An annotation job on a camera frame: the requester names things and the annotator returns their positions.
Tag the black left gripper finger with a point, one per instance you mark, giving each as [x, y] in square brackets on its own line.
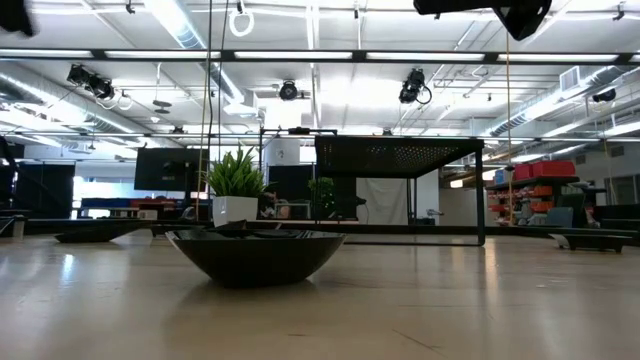
[15, 15]

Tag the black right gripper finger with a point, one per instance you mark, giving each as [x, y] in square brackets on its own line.
[522, 17]

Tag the black square mini plate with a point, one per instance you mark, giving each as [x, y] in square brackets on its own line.
[170, 230]
[595, 242]

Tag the black leaf-shaped mini plate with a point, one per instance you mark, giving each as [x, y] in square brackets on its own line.
[255, 262]

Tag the black teardrop mini plate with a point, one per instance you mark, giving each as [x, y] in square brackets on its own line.
[237, 226]

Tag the white ceiling air vent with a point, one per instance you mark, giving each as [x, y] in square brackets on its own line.
[570, 79]

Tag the black ceiling spotlight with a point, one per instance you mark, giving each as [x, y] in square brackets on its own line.
[604, 95]
[102, 87]
[288, 91]
[412, 85]

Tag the small red storage bin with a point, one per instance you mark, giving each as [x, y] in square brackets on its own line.
[522, 171]

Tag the large red storage bin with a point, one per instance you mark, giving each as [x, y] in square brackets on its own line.
[552, 169]

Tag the blue storage bin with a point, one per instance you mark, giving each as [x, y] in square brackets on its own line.
[500, 176]

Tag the dark storage rack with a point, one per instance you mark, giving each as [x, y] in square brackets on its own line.
[550, 180]

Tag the black perforated metal shelf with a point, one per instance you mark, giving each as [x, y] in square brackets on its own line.
[390, 157]

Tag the dark cabinet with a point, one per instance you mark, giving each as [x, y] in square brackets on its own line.
[45, 190]

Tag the black monitor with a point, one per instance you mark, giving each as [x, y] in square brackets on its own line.
[165, 170]

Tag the small dark green plant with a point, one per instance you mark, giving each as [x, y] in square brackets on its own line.
[322, 192]

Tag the person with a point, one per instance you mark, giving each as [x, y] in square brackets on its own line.
[272, 210]

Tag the green plant in white pot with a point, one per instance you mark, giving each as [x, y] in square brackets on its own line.
[235, 210]

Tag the black overhead frame bar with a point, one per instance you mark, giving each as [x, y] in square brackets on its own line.
[359, 56]

